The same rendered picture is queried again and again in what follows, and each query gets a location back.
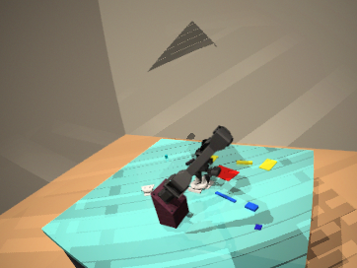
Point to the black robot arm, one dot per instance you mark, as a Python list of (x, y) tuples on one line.
[(180, 182)]

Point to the blue flat bar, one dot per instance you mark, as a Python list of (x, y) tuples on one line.
[(225, 196)]

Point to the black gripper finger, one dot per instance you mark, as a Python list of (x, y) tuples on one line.
[(208, 177), (199, 176)]

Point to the blue rectangular block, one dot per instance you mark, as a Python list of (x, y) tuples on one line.
[(251, 206)]

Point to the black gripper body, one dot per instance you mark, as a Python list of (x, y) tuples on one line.
[(214, 171)]

